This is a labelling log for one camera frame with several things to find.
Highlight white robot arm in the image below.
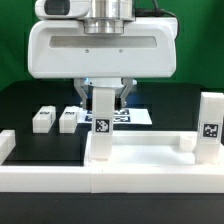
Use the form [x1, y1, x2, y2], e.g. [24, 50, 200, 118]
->
[28, 0, 179, 109]

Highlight white U-shaped fence wall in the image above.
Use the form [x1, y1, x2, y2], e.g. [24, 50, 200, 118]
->
[0, 130, 224, 193]

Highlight white desk top tray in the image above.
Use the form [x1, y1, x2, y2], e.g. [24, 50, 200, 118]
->
[84, 129, 224, 168]

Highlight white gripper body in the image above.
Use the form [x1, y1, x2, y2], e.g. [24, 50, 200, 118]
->
[28, 17, 177, 79]

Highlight fiducial marker sheet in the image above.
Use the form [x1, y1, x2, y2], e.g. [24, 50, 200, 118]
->
[78, 108, 152, 125]

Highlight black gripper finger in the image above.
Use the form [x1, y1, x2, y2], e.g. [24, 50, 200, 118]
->
[115, 78, 133, 110]
[74, 78, 92, 110]

